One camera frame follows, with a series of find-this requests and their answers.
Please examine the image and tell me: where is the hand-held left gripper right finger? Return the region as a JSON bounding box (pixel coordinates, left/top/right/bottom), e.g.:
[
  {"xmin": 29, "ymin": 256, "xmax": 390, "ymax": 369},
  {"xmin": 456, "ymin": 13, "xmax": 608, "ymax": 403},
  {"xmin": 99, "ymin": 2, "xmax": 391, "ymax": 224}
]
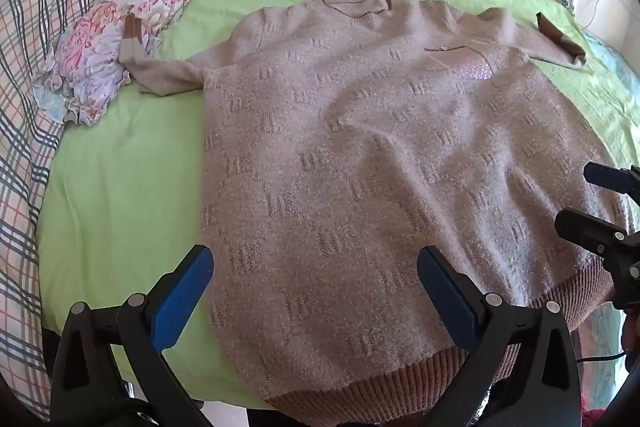
[{"xmin": 417, "ymin": 246, "xmax": 583, "ymax": 427}]

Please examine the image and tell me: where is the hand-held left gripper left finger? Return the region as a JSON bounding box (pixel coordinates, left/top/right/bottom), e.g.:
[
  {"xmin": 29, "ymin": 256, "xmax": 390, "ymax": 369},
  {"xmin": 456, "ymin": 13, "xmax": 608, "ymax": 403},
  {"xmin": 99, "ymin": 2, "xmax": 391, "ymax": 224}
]
[{"xmin": 50, "ymin": 245, "xmax": 215, "ymax": 427}]

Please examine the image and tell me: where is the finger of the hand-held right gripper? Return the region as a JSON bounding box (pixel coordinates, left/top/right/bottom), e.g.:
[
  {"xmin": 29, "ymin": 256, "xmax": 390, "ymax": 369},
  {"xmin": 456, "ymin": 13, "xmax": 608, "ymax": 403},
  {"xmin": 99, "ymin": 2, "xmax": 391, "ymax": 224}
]
[
  {"xmin": 555, "ymin": 207, "xmax": 640, "ymax": 311},
  {"xmin": 584, "ymin": 162, "xmax": 640, "ymax": 196}
]

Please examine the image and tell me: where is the beige knitted sweater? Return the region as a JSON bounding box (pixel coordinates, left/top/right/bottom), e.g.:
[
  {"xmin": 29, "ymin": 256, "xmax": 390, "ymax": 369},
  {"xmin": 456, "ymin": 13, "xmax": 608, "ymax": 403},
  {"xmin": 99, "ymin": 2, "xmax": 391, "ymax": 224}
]
[{"xmin": 119, "ymin": 0, "xmax": 640, "ymax": 419}]

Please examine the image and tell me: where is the light blue printed cloth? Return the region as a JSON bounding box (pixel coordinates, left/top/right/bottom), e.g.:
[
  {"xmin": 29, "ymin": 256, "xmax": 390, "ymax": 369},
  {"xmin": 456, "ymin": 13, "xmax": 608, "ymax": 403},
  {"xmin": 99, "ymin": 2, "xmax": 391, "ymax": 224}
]
[{"xmin": 580, "ymin": 27, "xmax": 640, "ymax": 142}]

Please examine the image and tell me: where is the light green bed sheet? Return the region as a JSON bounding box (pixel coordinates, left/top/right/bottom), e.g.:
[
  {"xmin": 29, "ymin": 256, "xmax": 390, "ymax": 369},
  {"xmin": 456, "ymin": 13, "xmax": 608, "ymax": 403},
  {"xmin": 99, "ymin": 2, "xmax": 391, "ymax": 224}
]
[{"xmin": 37, "ymin": 0, "xmax": 640, "ymax": 408}]

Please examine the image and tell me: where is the ruffled pink floral cloth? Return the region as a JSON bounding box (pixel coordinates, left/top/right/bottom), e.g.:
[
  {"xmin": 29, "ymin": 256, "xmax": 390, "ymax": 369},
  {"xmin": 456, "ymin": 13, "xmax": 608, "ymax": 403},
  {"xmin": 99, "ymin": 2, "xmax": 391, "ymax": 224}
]
[{"xmin": 32, "ymin": 0, "xmax": 198, "ymax": 128}]

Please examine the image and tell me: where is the plaid checked blanket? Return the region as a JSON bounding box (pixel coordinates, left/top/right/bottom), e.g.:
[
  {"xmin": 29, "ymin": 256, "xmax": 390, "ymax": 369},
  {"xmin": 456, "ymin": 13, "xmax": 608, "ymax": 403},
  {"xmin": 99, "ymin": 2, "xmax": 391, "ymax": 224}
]
[{"xmin": 0, "ymin": 0, "xmax": 137, "ymax": 423}]

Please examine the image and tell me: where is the black cable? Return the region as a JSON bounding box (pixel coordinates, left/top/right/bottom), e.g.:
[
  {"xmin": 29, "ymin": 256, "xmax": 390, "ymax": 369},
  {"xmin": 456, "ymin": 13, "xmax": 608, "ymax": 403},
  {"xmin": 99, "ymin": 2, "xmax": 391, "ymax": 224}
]
[{"xmin": 575, "ymin": 347, "xmax": 632, "ymax": 365}]

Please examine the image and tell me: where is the white cable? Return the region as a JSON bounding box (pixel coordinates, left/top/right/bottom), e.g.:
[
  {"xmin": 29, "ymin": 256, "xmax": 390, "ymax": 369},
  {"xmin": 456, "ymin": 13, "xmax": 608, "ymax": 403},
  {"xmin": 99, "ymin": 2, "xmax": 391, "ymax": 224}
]
[{"xmin": 579, "ymin": 0, "xmax": 615, "ymax": 28}]

